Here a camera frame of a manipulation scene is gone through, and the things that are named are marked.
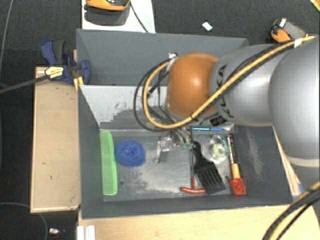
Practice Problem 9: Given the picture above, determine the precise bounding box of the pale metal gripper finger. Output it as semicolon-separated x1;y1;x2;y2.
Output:
160;140;173;163
156;140;163;164

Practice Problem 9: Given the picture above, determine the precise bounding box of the blue round scrubber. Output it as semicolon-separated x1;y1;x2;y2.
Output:
114;139;147;168

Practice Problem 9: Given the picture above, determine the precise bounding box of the blue pen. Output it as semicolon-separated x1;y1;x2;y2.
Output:
190;126;224;132

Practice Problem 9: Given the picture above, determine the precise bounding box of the black hair pick comb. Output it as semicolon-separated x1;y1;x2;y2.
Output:
192;141;227;196

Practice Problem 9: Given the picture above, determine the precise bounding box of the green comb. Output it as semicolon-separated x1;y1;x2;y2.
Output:
99;130;119;196

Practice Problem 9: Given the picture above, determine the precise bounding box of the orange and red marker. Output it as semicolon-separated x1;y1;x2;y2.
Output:
226;135;247;196

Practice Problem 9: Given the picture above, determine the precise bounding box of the grey metal bin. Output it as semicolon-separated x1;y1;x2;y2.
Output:
74;28;294;220

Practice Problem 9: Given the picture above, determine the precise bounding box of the pale wood board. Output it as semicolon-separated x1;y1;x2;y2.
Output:
29;66;82;214

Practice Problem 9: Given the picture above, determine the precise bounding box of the red T-handle tool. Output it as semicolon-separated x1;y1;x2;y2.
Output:
179;130;207;195

